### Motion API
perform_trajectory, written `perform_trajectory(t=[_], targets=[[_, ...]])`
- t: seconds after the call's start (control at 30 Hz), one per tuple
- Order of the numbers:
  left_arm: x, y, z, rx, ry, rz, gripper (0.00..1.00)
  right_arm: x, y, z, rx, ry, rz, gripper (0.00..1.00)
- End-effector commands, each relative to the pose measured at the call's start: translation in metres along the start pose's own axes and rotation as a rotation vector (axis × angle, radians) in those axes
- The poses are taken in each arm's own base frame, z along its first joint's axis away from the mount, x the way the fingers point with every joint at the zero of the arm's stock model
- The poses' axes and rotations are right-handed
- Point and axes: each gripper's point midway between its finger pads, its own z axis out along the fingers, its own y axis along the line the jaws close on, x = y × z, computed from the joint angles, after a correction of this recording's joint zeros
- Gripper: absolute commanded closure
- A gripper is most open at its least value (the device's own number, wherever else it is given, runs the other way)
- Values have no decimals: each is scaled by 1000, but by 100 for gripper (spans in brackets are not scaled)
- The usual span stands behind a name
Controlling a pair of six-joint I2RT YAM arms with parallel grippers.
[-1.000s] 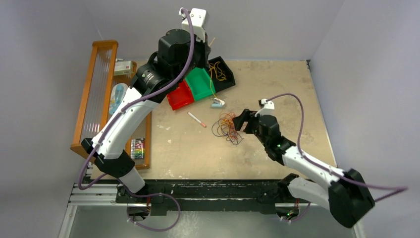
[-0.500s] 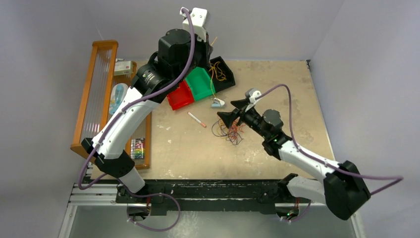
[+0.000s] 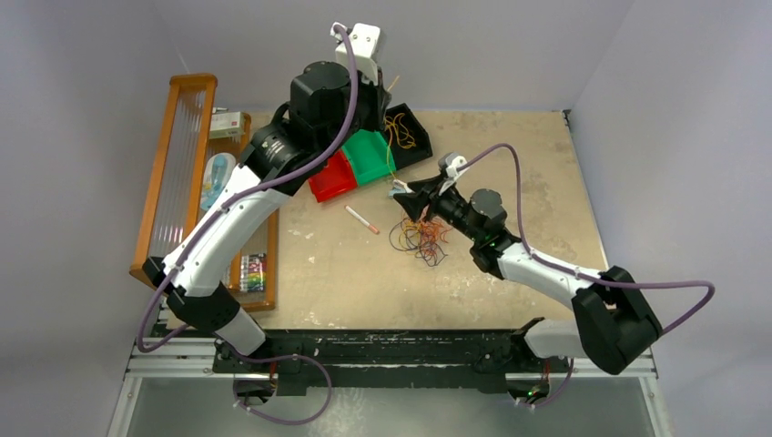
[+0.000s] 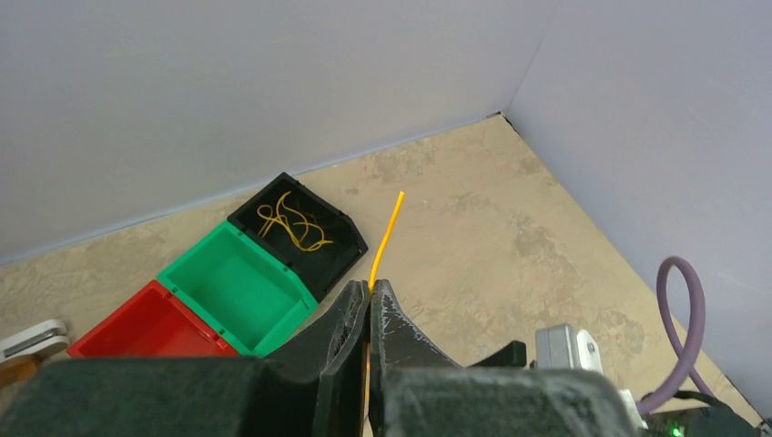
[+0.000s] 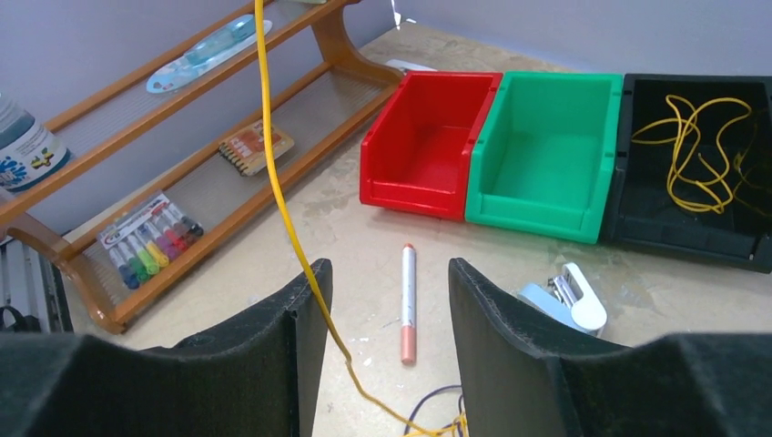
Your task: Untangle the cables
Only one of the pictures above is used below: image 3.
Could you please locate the silver marker pink cap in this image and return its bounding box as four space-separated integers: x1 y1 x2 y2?
344 205 380 235

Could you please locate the green plastic bin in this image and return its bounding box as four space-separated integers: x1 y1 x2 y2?
342 130 396 186

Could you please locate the blue packaged item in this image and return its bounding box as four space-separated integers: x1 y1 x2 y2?
199 152 237 211

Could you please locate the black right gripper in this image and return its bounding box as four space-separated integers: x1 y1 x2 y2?
394 173 483 242

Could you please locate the orange cable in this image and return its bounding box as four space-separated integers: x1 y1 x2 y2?
401 205 452 258

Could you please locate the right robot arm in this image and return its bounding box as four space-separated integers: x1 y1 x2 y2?
390 176 664 375

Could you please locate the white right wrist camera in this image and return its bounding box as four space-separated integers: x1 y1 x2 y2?
438 152 467 180

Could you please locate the yellow cable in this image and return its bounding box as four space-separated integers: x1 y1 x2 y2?
383 75 419 188

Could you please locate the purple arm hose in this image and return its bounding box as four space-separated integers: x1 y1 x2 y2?
461 143 716 412
135 23 361 427

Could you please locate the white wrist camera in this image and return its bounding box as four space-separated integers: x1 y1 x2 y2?
330 22 385 86
438 152 467 180

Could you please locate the purple cable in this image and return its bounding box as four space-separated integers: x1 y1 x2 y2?
388 218 449 269

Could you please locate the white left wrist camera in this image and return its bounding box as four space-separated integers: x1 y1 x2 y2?
330 22 385 86

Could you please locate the coloured marker set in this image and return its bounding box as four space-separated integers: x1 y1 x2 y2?
239 253 267 293

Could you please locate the purple right arm hose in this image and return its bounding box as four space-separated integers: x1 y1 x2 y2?
461 143 716 412

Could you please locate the wooden rack frame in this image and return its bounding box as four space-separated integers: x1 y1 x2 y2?
129 73 279 312

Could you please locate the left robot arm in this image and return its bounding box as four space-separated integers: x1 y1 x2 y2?
142 61 391 372

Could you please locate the black plastic bin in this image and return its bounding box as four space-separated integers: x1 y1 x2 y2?
381 104 433 170

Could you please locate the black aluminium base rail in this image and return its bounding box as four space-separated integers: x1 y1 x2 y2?
123 328 658 400

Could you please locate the small white red box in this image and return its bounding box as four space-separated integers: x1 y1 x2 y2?
208 111 247 139

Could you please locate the white stapler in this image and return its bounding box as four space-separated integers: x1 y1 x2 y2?
388 178 413 198

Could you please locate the red plastic bin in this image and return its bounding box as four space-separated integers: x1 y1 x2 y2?
309 149 358 203

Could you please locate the purple left arm hose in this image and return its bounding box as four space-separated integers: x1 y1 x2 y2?
135 23 361 427

